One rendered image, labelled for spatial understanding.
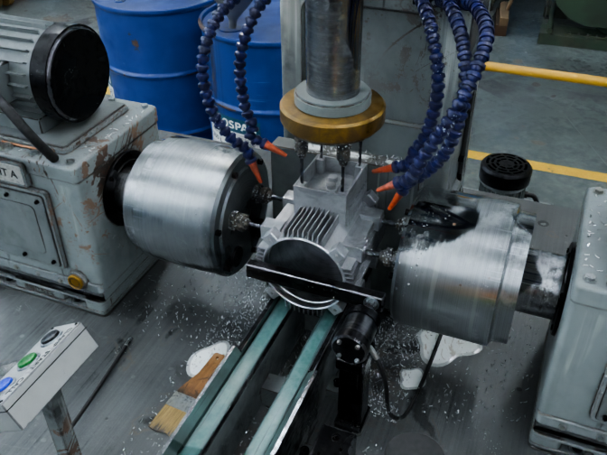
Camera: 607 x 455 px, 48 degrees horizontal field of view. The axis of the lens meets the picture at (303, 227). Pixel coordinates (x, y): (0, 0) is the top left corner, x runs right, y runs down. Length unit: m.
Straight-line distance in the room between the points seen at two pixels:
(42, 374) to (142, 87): 2.25
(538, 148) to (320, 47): 2.85
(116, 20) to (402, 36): 1.97
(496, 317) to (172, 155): 0.64
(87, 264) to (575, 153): 2.93
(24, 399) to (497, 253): 0.72
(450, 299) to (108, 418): 0.64
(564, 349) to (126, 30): 2.40
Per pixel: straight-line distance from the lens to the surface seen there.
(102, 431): 1.30
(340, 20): 1.08
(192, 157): 1.28
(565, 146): 3.93
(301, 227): 1.17
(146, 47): 3.08
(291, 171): 1.35
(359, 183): 1.25
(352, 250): 1.18
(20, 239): 1.51
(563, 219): 1.84
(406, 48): 1.31
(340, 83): 1.12
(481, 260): 1.10
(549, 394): 1.20
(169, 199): 1.26
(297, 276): 1.19
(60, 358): 1.06
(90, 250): 1.41
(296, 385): 1.16
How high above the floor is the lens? 1.79
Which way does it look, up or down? 36 degrees down
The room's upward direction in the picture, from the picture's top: 1 degrees counter-clockwise
